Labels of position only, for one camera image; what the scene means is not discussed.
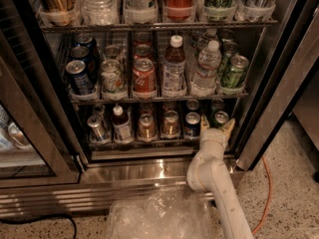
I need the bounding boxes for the orange cable on floor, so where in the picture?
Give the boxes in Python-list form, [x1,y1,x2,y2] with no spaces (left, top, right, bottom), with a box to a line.
[251,156,273,236]

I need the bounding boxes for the black cable on floor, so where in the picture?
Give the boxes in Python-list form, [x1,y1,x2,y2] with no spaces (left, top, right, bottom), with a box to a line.
[0,213,78,239]

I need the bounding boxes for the red coca-cola can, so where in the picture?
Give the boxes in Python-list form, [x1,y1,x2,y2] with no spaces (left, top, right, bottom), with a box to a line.
[133,59,156,93]
[134,45,154,60]

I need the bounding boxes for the brown can bottom front right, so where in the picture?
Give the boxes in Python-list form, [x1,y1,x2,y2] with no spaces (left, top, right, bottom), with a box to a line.
[162,111,179,136]

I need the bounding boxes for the right open fridge door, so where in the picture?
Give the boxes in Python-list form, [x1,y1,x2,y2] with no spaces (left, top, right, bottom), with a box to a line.
[234,0,319,171]

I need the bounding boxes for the green can shelf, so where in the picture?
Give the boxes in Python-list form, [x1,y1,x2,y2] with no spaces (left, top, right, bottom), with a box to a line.
[218,42,239,78]
[204,0,233,21]
[209,99,224,116]
[220,55,249,89]
[212,111,229,127]

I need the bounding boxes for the green can top shelf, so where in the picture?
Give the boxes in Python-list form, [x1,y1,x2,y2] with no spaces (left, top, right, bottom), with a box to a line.
[204,0,233,21]

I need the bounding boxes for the clear water bottle top shelf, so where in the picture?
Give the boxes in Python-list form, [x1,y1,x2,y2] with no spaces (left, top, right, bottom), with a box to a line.
[82,0,119,26]

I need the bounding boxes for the blue can middle shelf front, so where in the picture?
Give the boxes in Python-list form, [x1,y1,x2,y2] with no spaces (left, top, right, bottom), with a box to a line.
[66,60,95,95]

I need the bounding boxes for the brown tea bottle bottom shelf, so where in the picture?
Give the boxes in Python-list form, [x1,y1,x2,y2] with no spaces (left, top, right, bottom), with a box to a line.
[112,106,133,142]

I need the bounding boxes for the left glass fridge door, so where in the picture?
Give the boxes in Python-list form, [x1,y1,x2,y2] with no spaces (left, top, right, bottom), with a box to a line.
[0,33,80,188]

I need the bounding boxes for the green can bottom shelf front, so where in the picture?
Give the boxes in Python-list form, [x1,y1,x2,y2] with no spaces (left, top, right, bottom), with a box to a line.
[212,111,229,127]

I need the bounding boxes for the brown can bottom front left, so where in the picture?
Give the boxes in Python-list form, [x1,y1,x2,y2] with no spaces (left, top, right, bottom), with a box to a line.
[139,114,156,139]

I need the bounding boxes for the stainless steel fridge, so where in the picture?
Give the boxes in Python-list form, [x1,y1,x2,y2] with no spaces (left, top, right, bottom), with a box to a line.
[0,0,319,217]

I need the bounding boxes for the white label bottle top shelf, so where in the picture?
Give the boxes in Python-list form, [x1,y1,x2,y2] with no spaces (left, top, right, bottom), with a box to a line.
[124,0,158,24]

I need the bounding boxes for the silver blue can top shelf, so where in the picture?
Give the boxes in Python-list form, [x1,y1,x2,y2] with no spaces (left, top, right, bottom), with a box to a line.
[236,0,275,23]

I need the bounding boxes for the white green can middle front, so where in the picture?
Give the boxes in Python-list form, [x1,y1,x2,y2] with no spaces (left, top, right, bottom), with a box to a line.
[101,59,124,93]

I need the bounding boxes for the blue can middle shelf rear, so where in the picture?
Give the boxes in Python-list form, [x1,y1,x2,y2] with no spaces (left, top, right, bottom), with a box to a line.
[75,33,100,60]

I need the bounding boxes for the green can bottom shelf rear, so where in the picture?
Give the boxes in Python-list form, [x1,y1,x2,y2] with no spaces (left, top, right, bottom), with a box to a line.
[209,99,224,116]

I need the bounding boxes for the brown tea bottle shelf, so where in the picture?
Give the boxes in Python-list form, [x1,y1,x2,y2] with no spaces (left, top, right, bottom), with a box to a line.
[162,35,185,92]
[112,106,133,142]

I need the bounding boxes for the silver can bottom shelf front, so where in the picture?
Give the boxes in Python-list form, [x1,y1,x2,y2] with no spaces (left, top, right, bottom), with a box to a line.
[87,115,109,141]

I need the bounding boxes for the clear water bottle middle front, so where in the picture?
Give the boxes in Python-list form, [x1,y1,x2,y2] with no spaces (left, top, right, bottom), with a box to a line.
[193,40,222,89]

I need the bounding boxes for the blue pepsi can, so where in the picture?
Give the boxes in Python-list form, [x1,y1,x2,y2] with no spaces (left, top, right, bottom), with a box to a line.
[186,99,200,113]
[184,112,200,138]

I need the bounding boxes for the red coca-cola bottle top shelf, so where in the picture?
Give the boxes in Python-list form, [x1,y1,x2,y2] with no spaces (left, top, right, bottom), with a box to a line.
[163,0,192,21]

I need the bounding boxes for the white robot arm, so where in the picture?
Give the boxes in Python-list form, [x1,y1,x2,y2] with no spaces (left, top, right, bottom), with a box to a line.
[186,119,254,239]

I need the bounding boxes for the red coca-cola can front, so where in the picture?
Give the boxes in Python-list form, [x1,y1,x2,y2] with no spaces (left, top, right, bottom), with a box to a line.
[133,59,156,93]

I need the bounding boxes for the blue pepsi can bottom front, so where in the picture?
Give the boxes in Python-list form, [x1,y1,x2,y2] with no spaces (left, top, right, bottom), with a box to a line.
[184,112,200,138]

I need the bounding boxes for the blue pepsi can bottom rear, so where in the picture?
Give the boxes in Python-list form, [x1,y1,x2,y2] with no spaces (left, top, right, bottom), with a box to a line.
[186,99,200,113]

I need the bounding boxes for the brown tea bottle middle shelf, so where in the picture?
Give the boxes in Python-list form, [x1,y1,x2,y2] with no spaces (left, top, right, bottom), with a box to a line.
[162,35,185,92]

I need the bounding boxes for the green can middle shelf front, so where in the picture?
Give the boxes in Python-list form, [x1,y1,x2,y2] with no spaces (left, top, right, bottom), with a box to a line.
[220,55,249,89]

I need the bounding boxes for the clear plastic bin with wrap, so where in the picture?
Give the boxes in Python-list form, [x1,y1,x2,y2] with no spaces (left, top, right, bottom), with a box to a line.
[107,188,223,239]

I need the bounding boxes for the gold can top shelf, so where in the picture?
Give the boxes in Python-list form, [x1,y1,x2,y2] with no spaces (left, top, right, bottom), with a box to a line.
[39,0,79,27]

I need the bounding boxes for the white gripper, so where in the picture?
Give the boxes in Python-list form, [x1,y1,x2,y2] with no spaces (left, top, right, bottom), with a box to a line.
[199,115,235,147]

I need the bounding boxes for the brown can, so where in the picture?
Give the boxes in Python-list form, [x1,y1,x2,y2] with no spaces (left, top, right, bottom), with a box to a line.
[162,111,179,136]
[139,114,156,139]

